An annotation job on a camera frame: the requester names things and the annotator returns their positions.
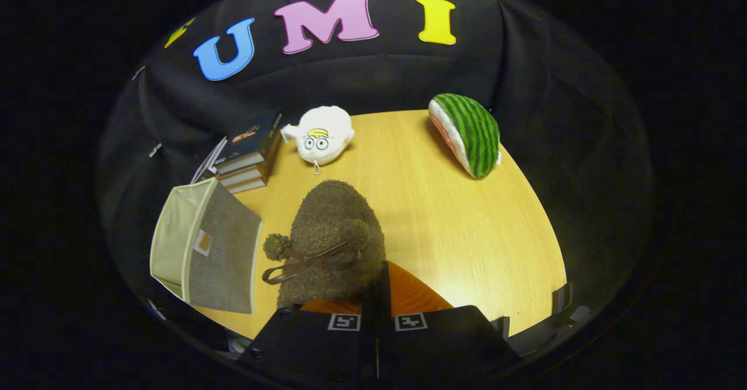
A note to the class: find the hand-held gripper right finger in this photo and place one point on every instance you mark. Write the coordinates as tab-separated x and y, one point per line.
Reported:
449	346

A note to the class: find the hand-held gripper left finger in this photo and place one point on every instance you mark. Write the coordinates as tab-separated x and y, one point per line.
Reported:
309	349

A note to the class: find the brown fuzzy shoe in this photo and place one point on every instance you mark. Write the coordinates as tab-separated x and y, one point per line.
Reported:
332	226

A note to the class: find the grey fabric storage box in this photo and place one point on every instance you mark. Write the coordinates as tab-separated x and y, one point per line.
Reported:
224	250

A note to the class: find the brown cover book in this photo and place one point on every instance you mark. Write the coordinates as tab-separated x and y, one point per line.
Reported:
246	186
242	175

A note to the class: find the white boxed book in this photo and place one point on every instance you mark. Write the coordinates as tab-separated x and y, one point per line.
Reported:
207	162

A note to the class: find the white plush toy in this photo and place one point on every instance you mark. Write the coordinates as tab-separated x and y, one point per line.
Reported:
321	136

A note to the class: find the watermelon slice plush toy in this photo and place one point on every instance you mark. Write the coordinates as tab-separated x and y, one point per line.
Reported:
475	133

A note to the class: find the dark hardcover book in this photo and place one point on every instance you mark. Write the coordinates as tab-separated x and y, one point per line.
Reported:
254	136

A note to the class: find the white clip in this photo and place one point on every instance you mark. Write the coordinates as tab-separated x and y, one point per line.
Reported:
154	149

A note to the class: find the black backdrop cloth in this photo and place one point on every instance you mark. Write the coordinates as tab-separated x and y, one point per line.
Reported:
379	75

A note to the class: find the pink clip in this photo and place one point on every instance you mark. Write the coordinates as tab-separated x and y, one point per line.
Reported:
138	73

